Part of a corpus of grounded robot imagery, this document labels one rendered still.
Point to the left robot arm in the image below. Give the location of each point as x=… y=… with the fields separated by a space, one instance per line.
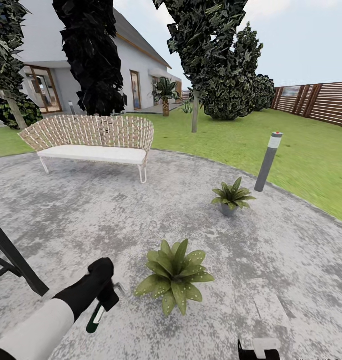
x=38 y=337

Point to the charcoal grill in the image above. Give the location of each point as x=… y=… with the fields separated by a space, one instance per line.
x=19 y=266

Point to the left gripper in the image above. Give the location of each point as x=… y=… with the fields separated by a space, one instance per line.
x=108 y=298

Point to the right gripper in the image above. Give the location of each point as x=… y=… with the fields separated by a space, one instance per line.
x=250 y=355

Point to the garden chair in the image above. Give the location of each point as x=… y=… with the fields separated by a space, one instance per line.
x=58 y=130

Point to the insectifuge atomizer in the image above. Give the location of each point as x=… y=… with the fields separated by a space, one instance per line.
x=95 y=319

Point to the pot plant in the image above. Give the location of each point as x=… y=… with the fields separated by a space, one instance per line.
x=174 y=275
x=231 y=197

